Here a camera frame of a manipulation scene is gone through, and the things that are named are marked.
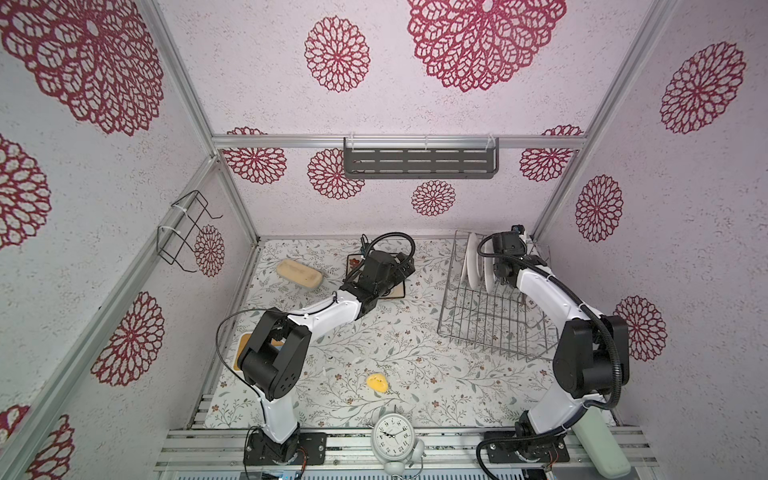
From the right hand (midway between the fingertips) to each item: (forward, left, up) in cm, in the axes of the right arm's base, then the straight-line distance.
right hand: (526, 260), depth 88 cm
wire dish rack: (-7, +10, -18) cm, 22 cm away
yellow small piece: (-32, +43, -16) cm, 56 cm away
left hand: (-2, +36, -2) cm, 36 cm away
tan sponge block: (+5, +73, -14) cm, 74 cm away
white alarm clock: (-46, +38, -15) cm, 62 cm away
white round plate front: (+3, +14, -4) cm, 15 cm away
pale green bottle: (-45, -12, -19) cm, 50 cm away
